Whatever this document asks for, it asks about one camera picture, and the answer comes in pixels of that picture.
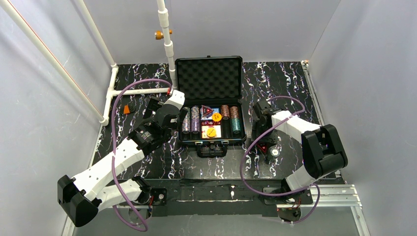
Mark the blue playing card deck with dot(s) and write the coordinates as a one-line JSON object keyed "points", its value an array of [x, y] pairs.
{"points": [[215, 110]]}

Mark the red dice row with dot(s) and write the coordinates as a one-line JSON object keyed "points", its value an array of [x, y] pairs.
{"points": [[208, 123]]}

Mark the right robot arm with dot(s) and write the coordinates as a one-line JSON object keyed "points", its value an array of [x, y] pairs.
{"points": [[322, 149]]}

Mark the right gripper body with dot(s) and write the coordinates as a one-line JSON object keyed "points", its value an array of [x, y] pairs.
{"points": [[263, 138]]}

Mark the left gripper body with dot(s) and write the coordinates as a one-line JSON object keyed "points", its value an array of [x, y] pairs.
{"points": [[151, 106]]}

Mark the black poker set case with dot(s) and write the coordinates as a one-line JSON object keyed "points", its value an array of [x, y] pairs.
{"points": [[213, 82]]}

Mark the yellow big blind button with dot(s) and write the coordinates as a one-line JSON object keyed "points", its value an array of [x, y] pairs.
{"points": [[217, 117]]}

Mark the orange black chip stack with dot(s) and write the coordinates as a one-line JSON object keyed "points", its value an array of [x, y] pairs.
{"points": [[225, 112]]}

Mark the red playing card deck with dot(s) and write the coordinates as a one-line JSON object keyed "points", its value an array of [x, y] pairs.
{"points": [[204, 129]]}

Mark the white pvc pipe frame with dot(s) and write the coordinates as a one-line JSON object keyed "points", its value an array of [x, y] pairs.
{"points": [[66, 38]]}

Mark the blue green yellow chip stack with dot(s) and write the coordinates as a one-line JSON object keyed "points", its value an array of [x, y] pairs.
{"points": [[186, 125]]}

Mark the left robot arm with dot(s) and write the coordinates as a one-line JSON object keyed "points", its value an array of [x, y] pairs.
{"points": [[83, 196]]}

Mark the black red all-in triangle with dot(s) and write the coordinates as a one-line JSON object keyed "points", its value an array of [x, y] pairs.
{"points": [[206, 112]]}

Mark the white dealer chip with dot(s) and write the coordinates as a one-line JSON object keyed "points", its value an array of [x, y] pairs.
{"points": [[274, 152]]}

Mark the orange knob on pipe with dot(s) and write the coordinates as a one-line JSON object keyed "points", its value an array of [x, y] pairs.
{"points": [[159, 35]]}

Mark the blue orange purple chip stack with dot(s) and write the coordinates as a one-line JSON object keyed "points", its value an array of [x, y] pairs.
{"points": [[195, 120]]}

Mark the orange black small clip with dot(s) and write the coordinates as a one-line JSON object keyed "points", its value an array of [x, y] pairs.
{"points": [[128, 109]]}

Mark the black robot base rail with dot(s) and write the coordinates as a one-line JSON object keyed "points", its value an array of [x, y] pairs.
{"points": [[166, 197]]}

